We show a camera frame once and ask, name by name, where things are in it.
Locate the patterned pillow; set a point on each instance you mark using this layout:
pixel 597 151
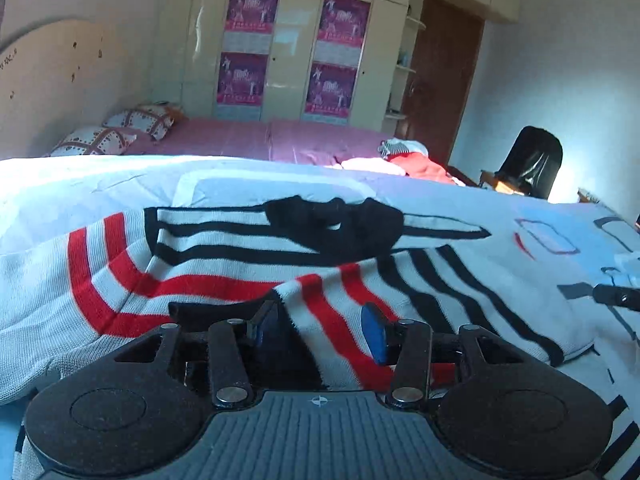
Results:
pixel 95 141
pixel 142 119

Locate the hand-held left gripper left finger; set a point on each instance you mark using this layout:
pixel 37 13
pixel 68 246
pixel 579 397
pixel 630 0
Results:
pixel 264 326

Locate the red black white striped sweater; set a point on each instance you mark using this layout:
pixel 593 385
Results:
pixel 225 282

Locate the black chair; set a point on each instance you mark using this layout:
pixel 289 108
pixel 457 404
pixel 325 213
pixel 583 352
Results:
pixel 532 160

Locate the zebra striped small garment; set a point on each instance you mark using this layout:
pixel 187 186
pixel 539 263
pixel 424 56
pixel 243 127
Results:
pixel 395 147

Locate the pink bed sheet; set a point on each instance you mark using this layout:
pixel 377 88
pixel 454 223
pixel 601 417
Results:
pixel 240 140

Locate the white patterned blanket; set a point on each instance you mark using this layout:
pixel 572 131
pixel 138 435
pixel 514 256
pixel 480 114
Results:
pixel 75 195

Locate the brown wooden door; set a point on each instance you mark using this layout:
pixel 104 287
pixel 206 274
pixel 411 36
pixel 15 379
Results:
pixel 440 75

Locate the pink wall poster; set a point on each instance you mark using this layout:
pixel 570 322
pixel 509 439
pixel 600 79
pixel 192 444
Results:
pixel 252 7
pixel 344 22
pixel 241 82
pixel 330 91

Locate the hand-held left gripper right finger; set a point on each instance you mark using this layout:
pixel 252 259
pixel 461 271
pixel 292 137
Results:
pixel 375 334

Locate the red garment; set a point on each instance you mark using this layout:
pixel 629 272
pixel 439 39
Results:
pixel 425 166

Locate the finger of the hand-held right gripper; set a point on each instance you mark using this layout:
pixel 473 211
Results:
pixel 616 295

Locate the cream wardrobe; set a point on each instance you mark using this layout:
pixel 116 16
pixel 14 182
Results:
pixel 290 60

